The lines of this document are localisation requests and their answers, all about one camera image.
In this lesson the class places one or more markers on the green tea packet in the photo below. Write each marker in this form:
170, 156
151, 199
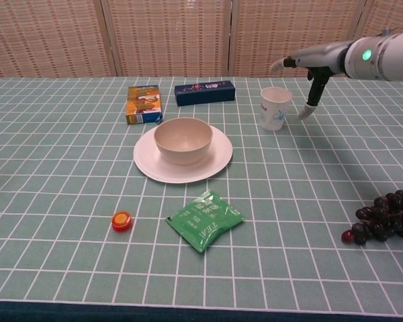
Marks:
205, 221

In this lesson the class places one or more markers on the orange snack box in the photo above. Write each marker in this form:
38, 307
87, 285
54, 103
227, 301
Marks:
143, 104

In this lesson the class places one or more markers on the white paper cup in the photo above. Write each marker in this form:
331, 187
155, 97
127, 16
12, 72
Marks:
273, 112

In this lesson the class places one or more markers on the beige bowl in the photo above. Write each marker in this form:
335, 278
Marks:
183, 144

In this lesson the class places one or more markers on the bamboo folding screen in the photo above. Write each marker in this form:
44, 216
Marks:
168, 37

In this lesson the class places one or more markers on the red orange bottle cap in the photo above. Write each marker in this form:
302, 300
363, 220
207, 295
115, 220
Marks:
122, 220

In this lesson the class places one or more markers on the dark purple grape bunch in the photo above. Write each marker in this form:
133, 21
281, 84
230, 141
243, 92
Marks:
383, 219

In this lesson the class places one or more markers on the dark blue long box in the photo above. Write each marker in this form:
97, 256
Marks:
205, 92

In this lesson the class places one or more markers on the white round plate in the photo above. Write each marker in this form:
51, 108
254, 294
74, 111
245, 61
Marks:
218, 161

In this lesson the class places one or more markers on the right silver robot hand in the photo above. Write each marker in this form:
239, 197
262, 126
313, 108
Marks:
322, 57

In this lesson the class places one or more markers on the green grid tablecloth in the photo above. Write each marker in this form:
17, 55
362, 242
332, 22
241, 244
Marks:
289, 167

